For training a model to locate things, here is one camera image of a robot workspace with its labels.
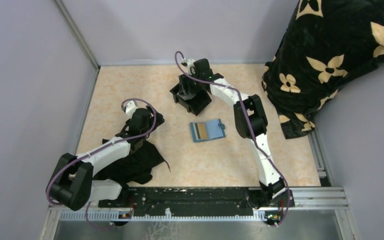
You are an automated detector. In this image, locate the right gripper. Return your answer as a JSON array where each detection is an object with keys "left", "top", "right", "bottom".
[{"left": 179, "top": 70, "right": 203, "bottom": 97}]

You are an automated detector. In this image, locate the black card tray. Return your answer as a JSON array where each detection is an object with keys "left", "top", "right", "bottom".
[{"left": 169, "top": 83, "right": 212, "bottom": 116}]

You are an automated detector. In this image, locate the yellow credit card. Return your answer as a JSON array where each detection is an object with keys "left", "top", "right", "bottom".
[{"left": 194, "top": 122, "right": 209, "bottom": 140}]

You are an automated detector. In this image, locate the blue card holder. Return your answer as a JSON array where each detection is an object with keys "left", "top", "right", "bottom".
[{"left": 189, "top": 118, "right": 226, "bottom": 143}]

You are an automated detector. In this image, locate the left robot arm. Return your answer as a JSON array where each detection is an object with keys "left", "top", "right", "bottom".
[{"left": 46, "top": 106, "right": 165, "bottom": 211}]

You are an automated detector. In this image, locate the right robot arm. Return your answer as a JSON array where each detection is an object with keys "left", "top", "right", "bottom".
[{"left": 170, "top": 58, "right": 292, "bottom": 206}]

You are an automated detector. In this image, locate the black cloth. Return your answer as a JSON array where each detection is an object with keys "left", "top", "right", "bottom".
[{"left": 93, "top": 141, "right": 168, "bottom": 185}]

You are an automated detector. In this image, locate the black floral blanket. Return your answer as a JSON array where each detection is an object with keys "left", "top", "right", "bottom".
[{"left": 261, "top": 0, "right": 384, "bottom": 139}]

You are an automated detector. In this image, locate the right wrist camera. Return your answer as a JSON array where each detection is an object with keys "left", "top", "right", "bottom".
[{"left": 181, "top": 58, "right": 196, "bottom": 76}]

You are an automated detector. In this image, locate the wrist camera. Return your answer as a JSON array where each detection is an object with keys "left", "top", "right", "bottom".
[
  {"left": 122, "top": 100, "right": 138, "bottom": 119},
  {"left": 181, "top": 58, "right": 196, "bottom": 76}
]

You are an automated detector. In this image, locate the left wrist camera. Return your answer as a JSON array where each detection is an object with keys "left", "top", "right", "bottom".
[{"left": 122, "top": 100, "right": 138, "bottom": 119}]

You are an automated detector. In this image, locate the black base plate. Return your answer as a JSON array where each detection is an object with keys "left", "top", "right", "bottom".
[{"left": 98, "top": 187, "right": 295, "bottom": 217}]

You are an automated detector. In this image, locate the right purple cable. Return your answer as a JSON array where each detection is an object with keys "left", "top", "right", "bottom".
[{"left": 174, "top": 50, "right": 294, "bottom": 228}]

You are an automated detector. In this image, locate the aluminium frame rail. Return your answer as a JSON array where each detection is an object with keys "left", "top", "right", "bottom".
[{"left": 50, "top": 187, "right": 349, "bottom": 222}]

